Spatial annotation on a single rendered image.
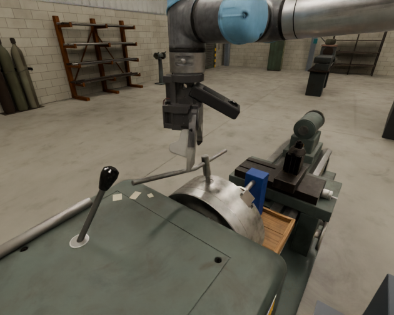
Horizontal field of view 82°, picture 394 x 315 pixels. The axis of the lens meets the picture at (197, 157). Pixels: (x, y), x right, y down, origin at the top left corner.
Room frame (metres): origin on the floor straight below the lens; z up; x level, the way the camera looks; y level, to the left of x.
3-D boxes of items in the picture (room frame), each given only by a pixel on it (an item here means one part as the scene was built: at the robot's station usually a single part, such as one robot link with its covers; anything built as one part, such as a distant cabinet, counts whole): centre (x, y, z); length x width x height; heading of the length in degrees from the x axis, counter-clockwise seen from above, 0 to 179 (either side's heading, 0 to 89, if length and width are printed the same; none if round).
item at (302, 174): (0.97, -0.47, 1.00); 0.20 x 0.10 x 0.05; 143
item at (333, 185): (1.06, -0.48, 0.89); 0.53 x 0.30 x 0.06; 53
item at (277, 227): (0.75, -0.20, 0.88); 0.36 x 0.30 x 0.04; 53
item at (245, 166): (1.04, -0.44, 0.95); 0.43 x 0.18 x 0.04; 53
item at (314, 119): (1.51, -0.78, 1.01); 0.30 x 0.20 x 0.29; 143
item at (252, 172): (0.82, -0.25, 1.00); 0.08 x 0.06 x 0.23; 53
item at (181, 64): (0.52, 0.02, 1.57); 0.08 x 0.08 x 0.05
